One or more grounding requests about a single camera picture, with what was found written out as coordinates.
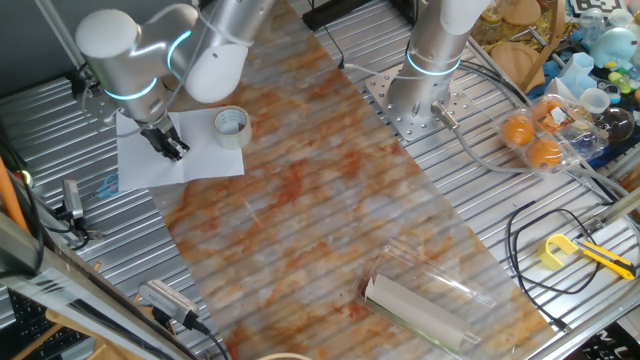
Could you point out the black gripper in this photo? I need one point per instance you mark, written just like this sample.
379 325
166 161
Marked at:
156 136

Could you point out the white paper sheet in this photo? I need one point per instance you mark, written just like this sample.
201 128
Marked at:
210 160

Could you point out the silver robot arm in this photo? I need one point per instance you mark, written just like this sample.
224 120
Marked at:
125 65

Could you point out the beige packing tape roll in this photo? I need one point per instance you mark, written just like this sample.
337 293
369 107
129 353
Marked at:
232 142

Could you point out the grey device with grille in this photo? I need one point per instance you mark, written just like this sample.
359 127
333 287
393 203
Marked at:
167 300

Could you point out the orange rod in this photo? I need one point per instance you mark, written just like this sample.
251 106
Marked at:
10 195

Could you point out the orange marble pattern mat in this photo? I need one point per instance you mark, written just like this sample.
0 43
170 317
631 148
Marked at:
325 225

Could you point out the black flat box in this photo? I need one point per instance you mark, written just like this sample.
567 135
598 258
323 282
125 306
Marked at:
330 12

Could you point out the black keyboard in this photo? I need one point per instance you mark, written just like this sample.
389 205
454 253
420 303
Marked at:
30 325

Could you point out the beige round rim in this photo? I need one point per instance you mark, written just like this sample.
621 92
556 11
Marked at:
285 356

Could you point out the clear plastic box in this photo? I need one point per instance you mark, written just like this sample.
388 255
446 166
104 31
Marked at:
425 280

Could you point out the grey cardboard insert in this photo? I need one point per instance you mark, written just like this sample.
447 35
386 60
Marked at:
415 310

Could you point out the glass jar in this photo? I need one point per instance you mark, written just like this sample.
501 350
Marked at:
487 25

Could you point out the orange fruit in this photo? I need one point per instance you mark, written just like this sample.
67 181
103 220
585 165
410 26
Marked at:
517 131
544 154
542 112

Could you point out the yellow plastic hook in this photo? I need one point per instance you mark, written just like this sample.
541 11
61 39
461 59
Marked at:
547 257

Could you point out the clear plastic fruit carton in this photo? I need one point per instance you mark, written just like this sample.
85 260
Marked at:
575 145

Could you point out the pale blue hexagonal cup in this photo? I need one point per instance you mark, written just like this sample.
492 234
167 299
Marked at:
580 67

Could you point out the translucent white cup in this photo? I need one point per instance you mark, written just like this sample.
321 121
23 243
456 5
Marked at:
595 100

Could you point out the clear plastic bottle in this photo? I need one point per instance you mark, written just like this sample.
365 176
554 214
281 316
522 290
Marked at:
592 20

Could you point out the clear glass sphere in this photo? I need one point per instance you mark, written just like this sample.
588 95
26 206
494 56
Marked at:
617 125

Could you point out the yellow utility knife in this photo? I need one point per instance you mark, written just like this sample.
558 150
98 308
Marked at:
607 259

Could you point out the black white fiducial marker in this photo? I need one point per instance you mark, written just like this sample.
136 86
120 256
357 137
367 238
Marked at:
600 6

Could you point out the aluminium profile bar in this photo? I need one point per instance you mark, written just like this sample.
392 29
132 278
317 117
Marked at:
620 210

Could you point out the green yellow toy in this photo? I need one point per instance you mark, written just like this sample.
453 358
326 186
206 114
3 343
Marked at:
620 82

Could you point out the black box white lettering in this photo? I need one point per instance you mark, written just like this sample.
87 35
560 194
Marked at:
610 347

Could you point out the silver camera on stand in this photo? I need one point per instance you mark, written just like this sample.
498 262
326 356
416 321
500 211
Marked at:
72 197

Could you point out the wrist camera silver bracket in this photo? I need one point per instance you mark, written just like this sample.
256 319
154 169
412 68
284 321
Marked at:
80 85

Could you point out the aluminium frame beam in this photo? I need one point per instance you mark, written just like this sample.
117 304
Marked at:
75 295

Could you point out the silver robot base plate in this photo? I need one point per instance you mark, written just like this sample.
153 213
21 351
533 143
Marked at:
382 95

